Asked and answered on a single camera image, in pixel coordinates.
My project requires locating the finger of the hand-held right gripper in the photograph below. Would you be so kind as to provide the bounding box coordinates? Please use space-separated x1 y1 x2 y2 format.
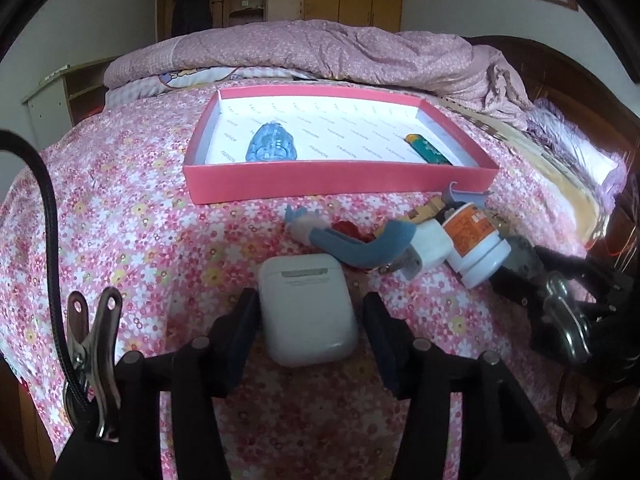
490 265 551 313
492 232 548 281

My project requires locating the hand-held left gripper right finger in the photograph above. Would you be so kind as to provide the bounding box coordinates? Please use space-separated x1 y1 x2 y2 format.
362 291 568 480

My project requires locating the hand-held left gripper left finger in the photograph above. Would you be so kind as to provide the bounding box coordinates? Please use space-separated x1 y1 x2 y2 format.
116 287 261 480

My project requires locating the white bottle with orange label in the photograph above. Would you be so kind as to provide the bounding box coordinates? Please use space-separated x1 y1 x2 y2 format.
442 203 512 289

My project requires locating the white earbuds case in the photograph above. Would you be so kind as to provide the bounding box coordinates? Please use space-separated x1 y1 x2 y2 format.
257 253 360 368

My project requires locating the pale purple plastic clip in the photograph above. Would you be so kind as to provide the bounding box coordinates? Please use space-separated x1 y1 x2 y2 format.
442 181 490 208

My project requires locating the white charger plug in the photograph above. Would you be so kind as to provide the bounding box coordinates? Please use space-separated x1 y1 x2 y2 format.
400 222 453 281

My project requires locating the wooden clip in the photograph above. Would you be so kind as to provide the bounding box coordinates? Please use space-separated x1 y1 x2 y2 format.
407 199 451 226

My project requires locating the red small packet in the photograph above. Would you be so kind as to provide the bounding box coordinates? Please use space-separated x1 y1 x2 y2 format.
332 220 376 242

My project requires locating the pink cardboard box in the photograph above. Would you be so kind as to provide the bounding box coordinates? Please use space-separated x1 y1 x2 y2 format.
182 86 500 206

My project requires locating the beige woven bed mat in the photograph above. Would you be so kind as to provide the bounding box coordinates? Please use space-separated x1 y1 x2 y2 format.
450 100 606 241

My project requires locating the purple fringed pillow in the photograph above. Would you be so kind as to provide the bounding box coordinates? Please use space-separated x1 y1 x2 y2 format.
530 97 628 196

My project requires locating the pink floral bedsheet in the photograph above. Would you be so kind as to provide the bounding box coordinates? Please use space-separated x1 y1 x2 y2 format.
0 77 586 480

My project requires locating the green patterned lighter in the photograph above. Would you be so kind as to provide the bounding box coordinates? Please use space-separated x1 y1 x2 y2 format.
404 133 453 166

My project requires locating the metal spring clip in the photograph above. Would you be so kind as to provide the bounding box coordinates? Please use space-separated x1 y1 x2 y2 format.
67 287 123 441

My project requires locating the dark wooden headboard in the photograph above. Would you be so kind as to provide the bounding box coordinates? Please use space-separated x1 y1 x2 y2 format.
470 35 640 186

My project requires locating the cartoon print pillow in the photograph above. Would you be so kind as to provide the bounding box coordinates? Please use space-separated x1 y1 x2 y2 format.
105 66 291 106

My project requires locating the purple floral quilt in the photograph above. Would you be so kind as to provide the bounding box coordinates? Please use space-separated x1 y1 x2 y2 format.
102 19 538 131

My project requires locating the wooden bedside cabinet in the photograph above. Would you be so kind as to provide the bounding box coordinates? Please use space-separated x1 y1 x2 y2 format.
21 57 121 128

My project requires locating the dark hanging jacket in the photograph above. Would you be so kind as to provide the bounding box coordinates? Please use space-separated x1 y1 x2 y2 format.
171 0 213 38

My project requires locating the black cable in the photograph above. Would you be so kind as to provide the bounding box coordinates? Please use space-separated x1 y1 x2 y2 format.
0 129 88 413

